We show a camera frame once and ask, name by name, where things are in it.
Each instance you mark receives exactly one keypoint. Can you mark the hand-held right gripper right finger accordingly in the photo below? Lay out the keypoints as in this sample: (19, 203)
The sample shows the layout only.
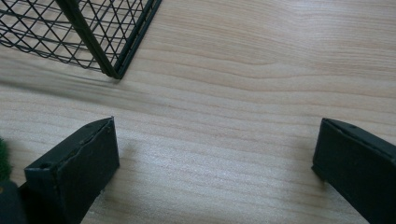
(358, 168)

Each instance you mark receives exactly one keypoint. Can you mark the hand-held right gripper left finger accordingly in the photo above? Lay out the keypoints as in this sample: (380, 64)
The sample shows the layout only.
(77, 168)

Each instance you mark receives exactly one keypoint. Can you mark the green scouring sponge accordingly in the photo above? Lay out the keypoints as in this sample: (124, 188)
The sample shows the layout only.
(3, 161)

